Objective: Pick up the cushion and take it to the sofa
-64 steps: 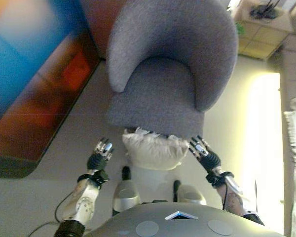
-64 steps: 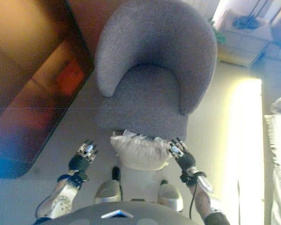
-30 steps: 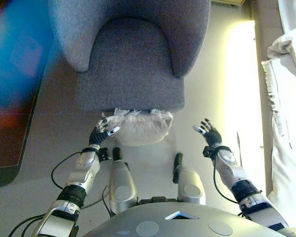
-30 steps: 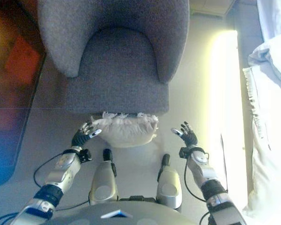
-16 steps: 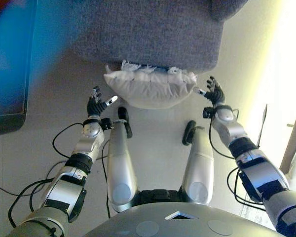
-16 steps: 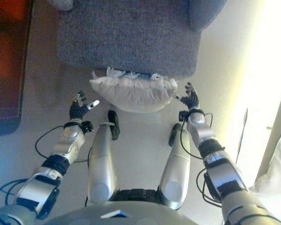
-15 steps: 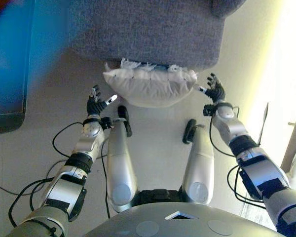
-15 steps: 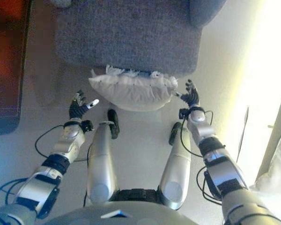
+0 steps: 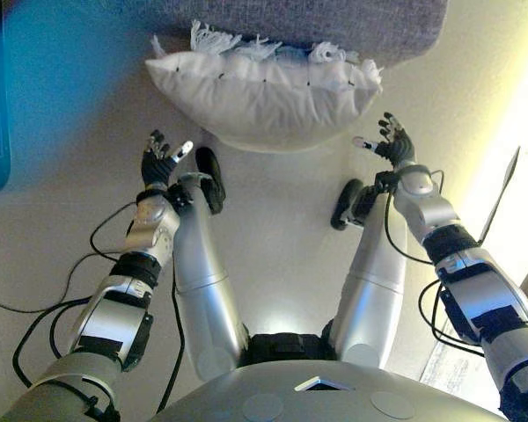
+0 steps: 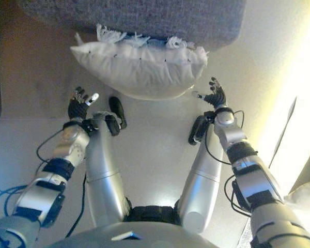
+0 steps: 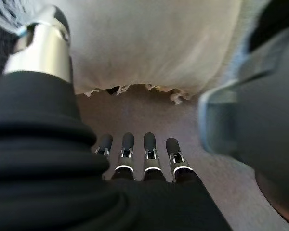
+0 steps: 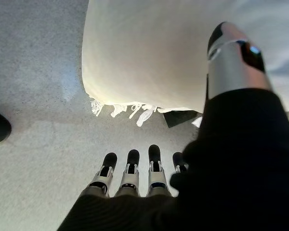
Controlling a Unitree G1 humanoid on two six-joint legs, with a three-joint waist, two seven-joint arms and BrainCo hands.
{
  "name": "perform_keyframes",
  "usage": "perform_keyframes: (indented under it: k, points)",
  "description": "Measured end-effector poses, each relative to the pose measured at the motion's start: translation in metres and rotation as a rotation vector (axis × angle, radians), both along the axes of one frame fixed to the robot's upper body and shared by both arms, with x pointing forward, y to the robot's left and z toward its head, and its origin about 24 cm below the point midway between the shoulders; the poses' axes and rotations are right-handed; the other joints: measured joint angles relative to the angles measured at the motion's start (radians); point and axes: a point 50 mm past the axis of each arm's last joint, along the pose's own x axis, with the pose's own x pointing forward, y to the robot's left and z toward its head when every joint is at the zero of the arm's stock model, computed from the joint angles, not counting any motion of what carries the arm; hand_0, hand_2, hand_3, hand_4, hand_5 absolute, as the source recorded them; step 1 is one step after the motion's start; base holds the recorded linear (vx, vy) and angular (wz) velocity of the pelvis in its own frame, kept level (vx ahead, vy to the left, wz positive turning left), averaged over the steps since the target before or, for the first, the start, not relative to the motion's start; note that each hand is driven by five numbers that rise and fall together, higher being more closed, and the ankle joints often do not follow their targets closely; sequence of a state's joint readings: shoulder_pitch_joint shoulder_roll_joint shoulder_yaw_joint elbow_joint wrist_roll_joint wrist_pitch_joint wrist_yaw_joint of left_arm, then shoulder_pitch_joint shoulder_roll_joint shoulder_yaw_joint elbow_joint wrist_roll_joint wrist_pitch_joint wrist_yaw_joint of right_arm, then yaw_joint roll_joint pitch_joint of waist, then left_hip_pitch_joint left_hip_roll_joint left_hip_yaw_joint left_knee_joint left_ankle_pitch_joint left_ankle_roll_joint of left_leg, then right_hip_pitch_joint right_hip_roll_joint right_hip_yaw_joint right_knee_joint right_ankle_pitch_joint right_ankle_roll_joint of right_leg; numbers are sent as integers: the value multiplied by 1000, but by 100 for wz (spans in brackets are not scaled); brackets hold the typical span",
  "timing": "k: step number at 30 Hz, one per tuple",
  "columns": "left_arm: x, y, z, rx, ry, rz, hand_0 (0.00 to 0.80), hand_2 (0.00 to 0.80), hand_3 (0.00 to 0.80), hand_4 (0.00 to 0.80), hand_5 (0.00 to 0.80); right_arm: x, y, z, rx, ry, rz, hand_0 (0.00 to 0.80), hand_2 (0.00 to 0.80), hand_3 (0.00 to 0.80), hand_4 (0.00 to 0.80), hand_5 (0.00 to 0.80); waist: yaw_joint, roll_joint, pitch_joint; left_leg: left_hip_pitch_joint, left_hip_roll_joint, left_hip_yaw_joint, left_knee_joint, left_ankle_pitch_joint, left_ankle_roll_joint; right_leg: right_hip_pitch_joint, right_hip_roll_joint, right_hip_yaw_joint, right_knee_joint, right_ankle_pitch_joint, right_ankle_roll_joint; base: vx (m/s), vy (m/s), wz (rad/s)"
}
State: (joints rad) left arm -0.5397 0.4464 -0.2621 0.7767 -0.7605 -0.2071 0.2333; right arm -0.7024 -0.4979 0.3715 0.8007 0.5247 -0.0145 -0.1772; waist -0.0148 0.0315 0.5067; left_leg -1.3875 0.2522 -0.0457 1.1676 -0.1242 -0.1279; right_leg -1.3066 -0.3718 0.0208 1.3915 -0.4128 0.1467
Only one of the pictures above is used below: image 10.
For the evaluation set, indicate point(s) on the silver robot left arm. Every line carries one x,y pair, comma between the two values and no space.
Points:
41,196

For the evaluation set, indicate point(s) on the silver robot torso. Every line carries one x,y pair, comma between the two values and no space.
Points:
144,232

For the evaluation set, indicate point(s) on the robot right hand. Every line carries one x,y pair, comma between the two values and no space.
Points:
218,98

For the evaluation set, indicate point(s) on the grey fabric armchair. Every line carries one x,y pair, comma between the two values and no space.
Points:
157,18

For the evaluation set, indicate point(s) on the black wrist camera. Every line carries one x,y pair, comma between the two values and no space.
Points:
91,127
209,117

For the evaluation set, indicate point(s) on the beige upholstered bed frame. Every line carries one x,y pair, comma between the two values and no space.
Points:
308,170

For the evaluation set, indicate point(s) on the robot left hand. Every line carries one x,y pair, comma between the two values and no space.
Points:
77,108

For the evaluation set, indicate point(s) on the white fringed cushion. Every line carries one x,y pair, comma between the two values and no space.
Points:
144,75

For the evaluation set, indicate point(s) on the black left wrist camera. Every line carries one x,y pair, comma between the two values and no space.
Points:
91,127

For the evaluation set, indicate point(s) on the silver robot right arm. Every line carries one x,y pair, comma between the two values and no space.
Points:
261,180

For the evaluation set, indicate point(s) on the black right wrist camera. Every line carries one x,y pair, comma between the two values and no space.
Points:
209,117

